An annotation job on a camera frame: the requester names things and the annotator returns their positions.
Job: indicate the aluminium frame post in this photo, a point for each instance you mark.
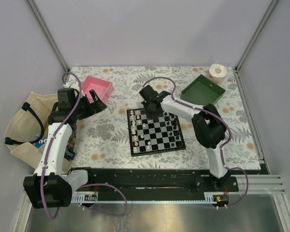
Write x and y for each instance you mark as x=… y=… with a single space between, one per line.
x=43 y=26
x=265 y=18

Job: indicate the toilet paper roll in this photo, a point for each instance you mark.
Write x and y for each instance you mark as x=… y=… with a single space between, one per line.
x=217 y=73

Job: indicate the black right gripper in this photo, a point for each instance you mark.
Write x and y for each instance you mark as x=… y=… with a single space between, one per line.
x=151 y=116

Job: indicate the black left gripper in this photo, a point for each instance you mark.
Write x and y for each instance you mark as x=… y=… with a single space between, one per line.
x=97 y=106

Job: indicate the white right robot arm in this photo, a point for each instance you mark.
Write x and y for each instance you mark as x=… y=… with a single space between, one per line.
x=207 y=124

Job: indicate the black and white chessboard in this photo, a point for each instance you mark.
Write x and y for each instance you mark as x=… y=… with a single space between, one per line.
x=156 y=134

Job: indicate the floral patterned table mat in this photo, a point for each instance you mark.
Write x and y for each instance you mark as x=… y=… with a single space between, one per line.
x=103 y=139

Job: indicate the aluminium frame post right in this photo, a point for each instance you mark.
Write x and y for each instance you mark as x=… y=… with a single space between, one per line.
x=265 y=18

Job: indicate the green square tray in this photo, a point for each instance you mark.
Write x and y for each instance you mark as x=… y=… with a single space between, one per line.
x=202 y=91

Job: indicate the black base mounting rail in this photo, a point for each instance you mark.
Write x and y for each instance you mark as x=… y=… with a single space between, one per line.
x=155 y=185

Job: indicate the beige canvas tote bag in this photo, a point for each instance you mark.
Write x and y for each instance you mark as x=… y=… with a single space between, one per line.
x=24 y=127

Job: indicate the pink square tray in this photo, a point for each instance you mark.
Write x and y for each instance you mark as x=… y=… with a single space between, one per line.
x=102 y=88

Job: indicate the aluminium frame post left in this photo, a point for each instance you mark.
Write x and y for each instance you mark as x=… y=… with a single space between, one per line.
x=43 y=26

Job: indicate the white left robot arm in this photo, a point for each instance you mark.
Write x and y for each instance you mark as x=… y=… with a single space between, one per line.
x=48 y=187

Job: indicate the blue printed package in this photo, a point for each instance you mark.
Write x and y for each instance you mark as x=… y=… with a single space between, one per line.
x=40 y=142

